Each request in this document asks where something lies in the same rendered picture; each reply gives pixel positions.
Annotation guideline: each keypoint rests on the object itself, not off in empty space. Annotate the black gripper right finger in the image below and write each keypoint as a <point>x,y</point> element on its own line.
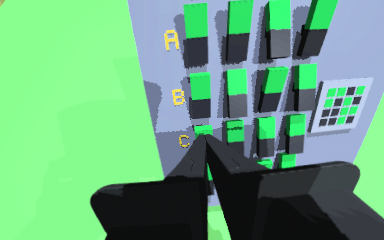
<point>245,187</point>

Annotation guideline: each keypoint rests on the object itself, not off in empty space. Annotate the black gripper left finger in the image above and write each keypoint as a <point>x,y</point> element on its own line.
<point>181,197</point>

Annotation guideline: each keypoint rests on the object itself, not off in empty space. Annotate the light blue switch panel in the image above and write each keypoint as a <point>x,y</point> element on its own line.
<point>282,82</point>

